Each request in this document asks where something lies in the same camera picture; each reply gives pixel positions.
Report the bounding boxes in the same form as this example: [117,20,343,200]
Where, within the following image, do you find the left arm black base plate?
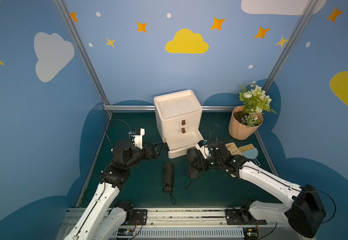
[124,209,148,226]

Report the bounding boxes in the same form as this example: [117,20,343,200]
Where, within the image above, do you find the white bottom drawer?
[166,130,204,159]

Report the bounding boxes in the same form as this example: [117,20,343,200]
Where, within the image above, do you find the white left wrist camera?
[129,128,145,149]

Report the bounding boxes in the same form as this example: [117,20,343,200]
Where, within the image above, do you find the white drawer cabinet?
[154,90,203,142]

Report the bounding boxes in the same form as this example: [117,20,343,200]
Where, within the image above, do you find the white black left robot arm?
[65,140,164,240]

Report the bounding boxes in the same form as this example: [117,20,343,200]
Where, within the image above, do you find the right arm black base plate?
[225,208,267,226]

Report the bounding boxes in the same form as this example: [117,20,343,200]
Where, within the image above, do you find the right aluminium frame post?
[262,0,318,92]

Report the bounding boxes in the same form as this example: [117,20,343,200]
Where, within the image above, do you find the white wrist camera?
[196,140,211,159]
[129,128,145,149]

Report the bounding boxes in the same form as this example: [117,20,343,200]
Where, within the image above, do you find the aluminium frame post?
[262,0,318,92]
[54,0,113,118]

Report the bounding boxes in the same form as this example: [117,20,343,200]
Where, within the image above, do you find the beige glove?
[225,143,243,156]

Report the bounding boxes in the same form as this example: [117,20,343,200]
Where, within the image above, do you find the white green artificial flowers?
[238,81,277,128]

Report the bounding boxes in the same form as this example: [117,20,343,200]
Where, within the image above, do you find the left aluminium frame post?
[54,0,113,118]

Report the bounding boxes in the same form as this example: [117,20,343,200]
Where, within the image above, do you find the green circuit board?
[117,229,136,238]
[243,228,259,240]

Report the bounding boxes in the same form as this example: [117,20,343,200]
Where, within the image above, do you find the left green circuit board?
[117,229,136,238]

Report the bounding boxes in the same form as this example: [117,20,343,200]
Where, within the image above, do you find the horizontal aluminium frame rail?
[103,105,235,112]

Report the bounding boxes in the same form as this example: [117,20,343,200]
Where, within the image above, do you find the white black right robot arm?
[187,140,326,239]

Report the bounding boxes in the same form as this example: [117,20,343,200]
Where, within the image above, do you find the right green circuit board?
[243,228,259,240]

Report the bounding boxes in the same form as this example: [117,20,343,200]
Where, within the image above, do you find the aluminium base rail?
[55,206,317,240]

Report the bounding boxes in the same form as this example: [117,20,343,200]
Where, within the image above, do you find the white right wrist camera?
[196,140,211,159]

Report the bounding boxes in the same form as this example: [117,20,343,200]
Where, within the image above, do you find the black umbrella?
[163,162,176,205]
[185,149,203,190]

